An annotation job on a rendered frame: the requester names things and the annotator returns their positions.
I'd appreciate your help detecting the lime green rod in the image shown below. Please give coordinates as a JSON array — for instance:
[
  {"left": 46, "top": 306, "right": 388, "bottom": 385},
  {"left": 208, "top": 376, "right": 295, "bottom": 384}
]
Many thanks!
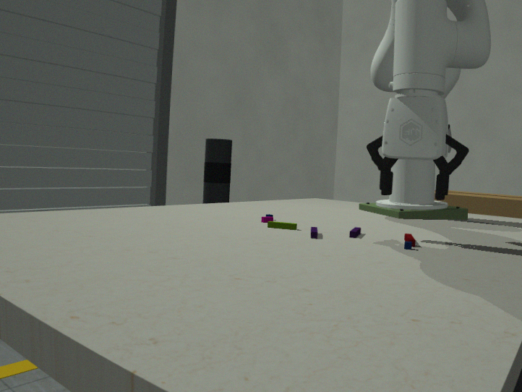
[{"left": 268, "top": 221, "right": 297, "bottom": 230}]

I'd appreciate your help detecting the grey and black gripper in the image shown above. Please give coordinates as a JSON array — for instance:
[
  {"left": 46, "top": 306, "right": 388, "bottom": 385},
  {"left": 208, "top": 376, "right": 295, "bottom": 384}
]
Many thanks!
[{"left": 367, "top": 93, "right": 469, "bottom": 200}]

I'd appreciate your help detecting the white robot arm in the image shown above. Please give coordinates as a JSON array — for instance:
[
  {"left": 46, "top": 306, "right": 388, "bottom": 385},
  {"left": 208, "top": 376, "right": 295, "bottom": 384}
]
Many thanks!
[{"left": 371, "top": 0, "right": 491, "bottom": 210}]

